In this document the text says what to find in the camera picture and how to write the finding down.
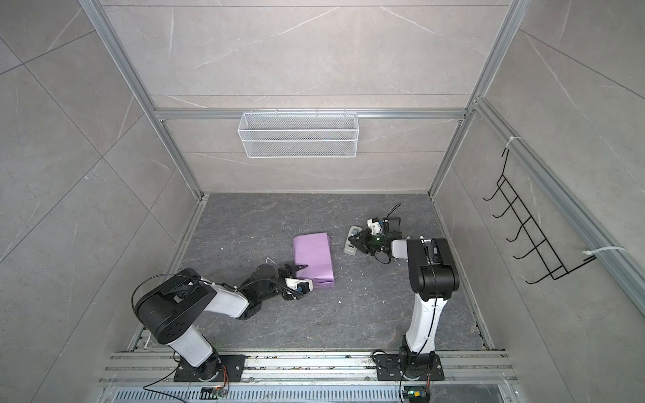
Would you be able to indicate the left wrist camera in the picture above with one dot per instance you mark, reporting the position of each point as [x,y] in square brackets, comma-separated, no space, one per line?
[298,286]

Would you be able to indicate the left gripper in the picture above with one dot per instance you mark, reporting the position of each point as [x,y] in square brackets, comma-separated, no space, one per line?
[292,268]

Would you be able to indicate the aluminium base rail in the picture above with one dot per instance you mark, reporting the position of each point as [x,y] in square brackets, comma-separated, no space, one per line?
[341,376]

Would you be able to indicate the white wire mesh basket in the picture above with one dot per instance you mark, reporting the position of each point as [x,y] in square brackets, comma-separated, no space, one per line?
[299,135]

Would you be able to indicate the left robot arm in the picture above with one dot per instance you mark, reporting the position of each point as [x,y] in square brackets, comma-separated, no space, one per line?
[170,310]

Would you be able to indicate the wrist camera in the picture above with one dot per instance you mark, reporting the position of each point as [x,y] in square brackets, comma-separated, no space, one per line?
[376,226]
[298,286]

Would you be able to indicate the pink wrapping paper sheet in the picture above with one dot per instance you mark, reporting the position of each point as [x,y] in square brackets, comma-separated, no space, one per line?
[314,251]

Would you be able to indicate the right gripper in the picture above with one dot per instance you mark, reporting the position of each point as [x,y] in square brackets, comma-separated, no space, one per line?
[363,243]

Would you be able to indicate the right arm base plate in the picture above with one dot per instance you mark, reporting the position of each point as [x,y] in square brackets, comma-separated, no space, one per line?
[393,367]

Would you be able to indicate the black wire hook rack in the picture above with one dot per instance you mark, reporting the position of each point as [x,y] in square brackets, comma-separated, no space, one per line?
[528,227]

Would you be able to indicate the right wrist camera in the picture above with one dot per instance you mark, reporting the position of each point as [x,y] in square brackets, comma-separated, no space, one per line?
[376,226]

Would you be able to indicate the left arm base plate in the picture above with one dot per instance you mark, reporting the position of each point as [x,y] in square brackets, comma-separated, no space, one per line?
[217,368]

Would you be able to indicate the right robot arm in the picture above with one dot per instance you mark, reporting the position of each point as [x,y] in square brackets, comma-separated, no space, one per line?
[432,277]

